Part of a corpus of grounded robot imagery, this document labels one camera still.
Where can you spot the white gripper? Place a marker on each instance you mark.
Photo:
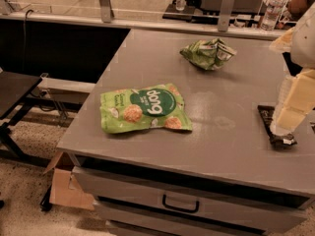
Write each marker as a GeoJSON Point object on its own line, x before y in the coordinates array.
{"type": "Point", "coordinates": [304, 44]}

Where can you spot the green jalapeno chip bag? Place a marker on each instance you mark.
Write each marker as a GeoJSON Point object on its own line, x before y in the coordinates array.
{"type": "Point", "coordinates": [209, 55]}

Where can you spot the green rice chip bag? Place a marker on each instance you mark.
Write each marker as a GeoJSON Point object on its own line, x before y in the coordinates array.
{"type": "Point", "coordinates": [133, 109]}

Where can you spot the clear water bottle right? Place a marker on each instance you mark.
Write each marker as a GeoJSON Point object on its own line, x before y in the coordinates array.
{"type": "Point", "coordinates": [272, 14]}

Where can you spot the black snack bar wrapper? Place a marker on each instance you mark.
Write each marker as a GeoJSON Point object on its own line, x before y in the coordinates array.
{"type": "Point", "coordinates": [278, 139]}

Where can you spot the black tray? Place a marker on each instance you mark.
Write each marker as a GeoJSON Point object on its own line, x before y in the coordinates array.
{"type": "Point", "coordinates": [171, 13]}

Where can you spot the grey top drawer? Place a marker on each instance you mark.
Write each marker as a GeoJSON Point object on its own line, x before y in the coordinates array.
{"type": "Point", "coordinates": [145, 188]}

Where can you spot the grey drawer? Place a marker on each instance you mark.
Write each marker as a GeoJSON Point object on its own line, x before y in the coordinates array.
{"type": "Point", "coordinates": [145, 188]}
{"type": "Point", "coordinates": [169, 221]}

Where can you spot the grey lower drawer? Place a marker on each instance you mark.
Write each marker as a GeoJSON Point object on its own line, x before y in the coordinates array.
{"type": "Point", "coordinates": [169, 221]}

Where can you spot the brown cardboard box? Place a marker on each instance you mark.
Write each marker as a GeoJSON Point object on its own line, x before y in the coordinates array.
{"type": "Point", "coordinates": [65, 189]}

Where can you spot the black side table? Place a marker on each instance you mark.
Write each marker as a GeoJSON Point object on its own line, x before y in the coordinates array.
{"type": "Point", "coordinates": [14, 89]}

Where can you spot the black drawer handle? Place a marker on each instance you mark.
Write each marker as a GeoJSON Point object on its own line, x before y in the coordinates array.
{"type": "Point", "coordinates": [180, 205]}

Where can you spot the metal rail frame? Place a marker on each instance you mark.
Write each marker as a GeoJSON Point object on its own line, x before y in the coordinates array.
{"type": "Point", "coordinates": [129, 14]}

